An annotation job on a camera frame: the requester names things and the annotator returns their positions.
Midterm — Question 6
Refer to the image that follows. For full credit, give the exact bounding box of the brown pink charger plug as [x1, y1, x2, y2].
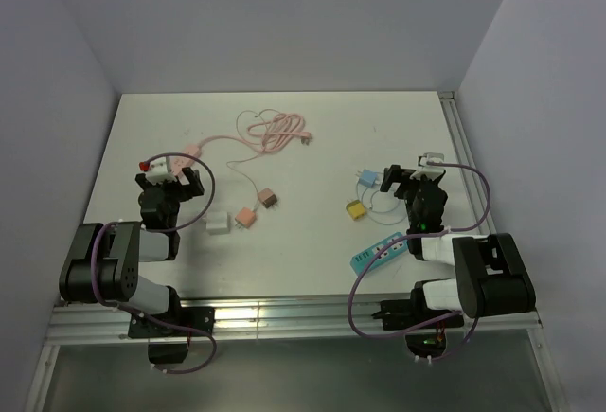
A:
[258, 188, 278, 208]

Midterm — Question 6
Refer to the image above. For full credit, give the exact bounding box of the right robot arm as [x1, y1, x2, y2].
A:
[373, 161, 536, 330]

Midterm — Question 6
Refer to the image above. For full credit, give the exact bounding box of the white charger plug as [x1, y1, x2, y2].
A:
[205, 211, 230, 235]

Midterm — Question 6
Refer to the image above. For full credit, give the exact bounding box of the aluminium side rail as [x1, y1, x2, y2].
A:
[438, 92, 488, 219]

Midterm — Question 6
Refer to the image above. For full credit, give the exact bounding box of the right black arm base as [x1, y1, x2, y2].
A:
[372, 298, 464, 360]

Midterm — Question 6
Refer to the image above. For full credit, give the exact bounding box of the yellow charger plug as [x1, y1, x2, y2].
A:
[345, 199, 367, 221]

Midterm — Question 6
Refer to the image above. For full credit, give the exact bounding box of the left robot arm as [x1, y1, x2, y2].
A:
[59, 168, 205, 335]

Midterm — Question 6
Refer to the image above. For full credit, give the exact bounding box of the aluminium front rail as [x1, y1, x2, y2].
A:
[45, 296, 544, 347]

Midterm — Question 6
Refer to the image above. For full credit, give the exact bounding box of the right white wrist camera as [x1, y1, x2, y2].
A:
[411, 152, 445, 181]

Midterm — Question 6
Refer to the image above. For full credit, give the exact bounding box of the salmon pink charger plug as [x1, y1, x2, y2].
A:
[235, 207, 257, 229]

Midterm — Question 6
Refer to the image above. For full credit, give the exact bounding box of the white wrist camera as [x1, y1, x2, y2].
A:
[139, 156, 178, 185]
[411, 152, 445, 181]

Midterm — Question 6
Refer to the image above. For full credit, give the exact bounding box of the pink power strip cord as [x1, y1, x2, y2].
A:
[198, 113, 314, 154]

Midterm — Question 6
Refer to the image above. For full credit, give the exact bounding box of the light blue charger plug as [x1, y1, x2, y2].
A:
[357, 169, 379, 188]

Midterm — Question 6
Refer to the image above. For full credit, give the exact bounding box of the pink power strip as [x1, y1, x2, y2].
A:
[169, 144, 202, 177]

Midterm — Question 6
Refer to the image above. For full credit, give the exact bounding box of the thin pink charging cable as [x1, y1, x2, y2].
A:
[225, 109, 266, 209]

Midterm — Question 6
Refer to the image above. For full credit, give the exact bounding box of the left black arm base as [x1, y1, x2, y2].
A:
[127, 306, 217, 374]

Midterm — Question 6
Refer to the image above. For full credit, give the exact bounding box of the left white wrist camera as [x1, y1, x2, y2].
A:
[139, 156, 178, 185]

